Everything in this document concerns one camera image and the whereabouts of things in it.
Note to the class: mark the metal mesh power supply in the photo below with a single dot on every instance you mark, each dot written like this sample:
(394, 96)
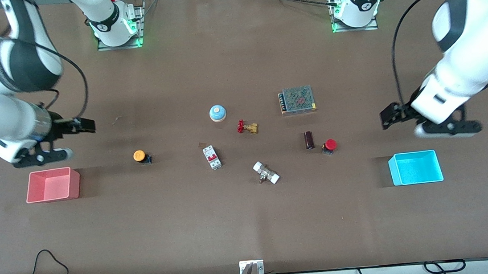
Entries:
(297, 100)

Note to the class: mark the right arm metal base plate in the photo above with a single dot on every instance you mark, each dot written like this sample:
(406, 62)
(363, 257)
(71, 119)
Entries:
(140, 21)

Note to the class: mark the blue white dome button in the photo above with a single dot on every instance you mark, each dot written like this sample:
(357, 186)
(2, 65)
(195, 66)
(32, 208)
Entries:
(218, 112)

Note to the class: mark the silver valve white ends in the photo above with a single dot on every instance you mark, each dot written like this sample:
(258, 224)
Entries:
(266, 173)

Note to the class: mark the dark brown cylindrical capacitor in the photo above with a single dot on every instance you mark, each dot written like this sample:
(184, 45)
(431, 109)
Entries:
(309, 140)

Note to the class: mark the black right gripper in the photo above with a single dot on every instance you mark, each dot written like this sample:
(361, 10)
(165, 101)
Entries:
(62, 127)

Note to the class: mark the yellow push button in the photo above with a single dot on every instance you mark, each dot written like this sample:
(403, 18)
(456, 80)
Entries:
(139, 155)

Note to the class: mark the white red circuit breaker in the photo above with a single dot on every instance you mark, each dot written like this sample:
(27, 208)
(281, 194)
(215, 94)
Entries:
(212, 157)

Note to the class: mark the cyan plastic box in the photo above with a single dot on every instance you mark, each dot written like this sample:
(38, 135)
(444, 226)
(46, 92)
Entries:
(415, 169)

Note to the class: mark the pink plastic box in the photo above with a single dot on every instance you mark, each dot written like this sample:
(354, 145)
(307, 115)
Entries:
(52, 187)

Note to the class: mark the red mushroom push button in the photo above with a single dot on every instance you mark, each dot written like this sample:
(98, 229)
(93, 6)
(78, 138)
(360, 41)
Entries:
(330, 144)

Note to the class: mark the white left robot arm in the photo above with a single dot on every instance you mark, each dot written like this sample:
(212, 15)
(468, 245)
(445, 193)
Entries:
(466, 75)

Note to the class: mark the white table edge bracket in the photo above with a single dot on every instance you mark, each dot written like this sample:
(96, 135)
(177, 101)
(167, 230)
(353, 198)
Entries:
(260, 266)

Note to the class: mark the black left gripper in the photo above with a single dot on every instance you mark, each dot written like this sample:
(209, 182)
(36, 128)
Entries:
(403, 112)

